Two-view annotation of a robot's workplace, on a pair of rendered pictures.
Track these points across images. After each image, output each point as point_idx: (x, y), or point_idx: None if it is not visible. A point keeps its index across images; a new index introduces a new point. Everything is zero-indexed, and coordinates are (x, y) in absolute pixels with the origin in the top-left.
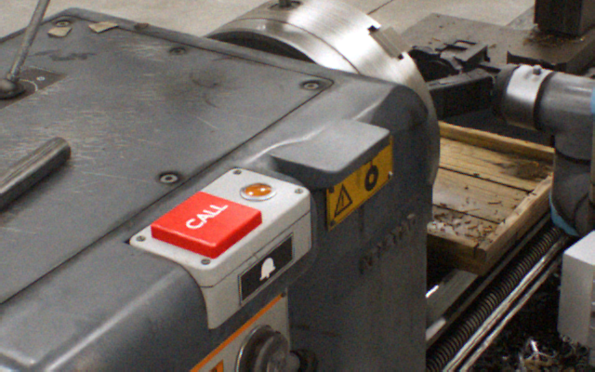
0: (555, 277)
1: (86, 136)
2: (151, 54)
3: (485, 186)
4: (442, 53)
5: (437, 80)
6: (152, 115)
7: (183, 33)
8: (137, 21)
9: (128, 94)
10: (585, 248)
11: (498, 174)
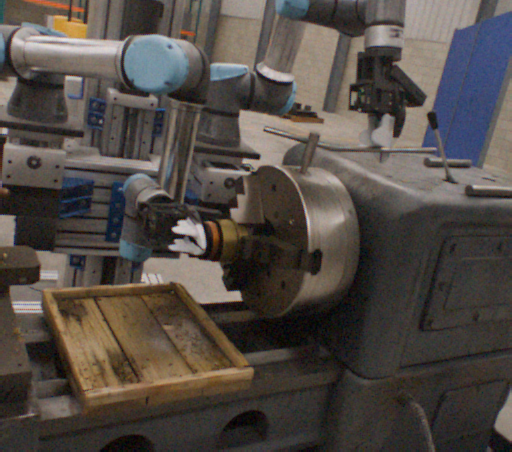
0: None
1: (417, 166)
2: (387, 170)
3: (111, 313)
4: (175, 213)
5: (201, 209)
6: (393, 162)
7: (368, 171)
8: (388, 181)
9: (400, 167)
10: (247, 173)
11: (91, 315)
